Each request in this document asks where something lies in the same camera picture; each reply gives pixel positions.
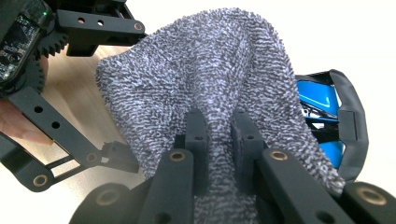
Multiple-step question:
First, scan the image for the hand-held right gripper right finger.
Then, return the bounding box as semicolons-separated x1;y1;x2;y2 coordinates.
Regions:
232;108;348;224

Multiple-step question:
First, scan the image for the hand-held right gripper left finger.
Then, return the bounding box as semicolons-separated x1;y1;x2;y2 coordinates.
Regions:
136;108;209;224

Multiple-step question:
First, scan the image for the blue and black toy car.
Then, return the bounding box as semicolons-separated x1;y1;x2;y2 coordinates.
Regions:
293;68;370;183

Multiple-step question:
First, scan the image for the grey terry cloth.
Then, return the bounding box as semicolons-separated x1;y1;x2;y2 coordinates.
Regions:
94;7;347;224

